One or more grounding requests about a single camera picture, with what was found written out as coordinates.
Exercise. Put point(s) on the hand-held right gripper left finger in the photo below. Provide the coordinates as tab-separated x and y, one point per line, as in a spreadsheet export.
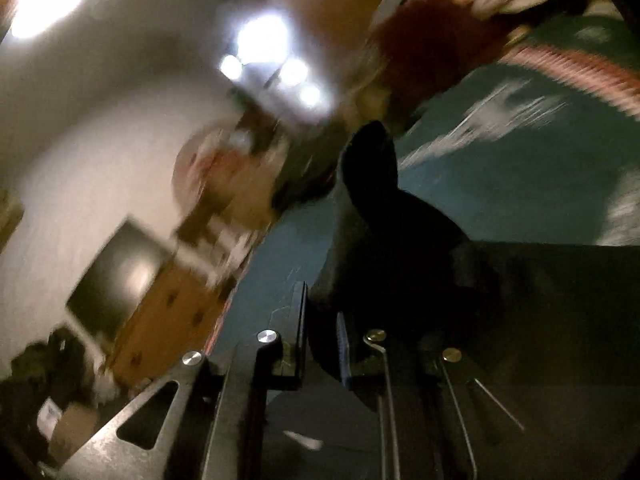
300	340

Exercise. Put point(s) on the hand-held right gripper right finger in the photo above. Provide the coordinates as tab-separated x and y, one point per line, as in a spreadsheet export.
343	355

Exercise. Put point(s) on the black and grey jacket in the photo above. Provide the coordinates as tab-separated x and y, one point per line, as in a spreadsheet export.
400	240

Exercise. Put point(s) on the wooden cabinet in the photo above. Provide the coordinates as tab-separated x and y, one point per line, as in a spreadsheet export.
165	320

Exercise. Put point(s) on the black flat screen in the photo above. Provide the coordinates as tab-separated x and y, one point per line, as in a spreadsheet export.
115	280

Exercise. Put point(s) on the dark green printed bed cover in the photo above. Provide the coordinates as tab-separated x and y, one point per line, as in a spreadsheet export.
525	170

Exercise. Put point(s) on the ceiling lamp with round bulbs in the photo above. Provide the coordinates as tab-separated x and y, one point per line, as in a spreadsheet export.
272	60

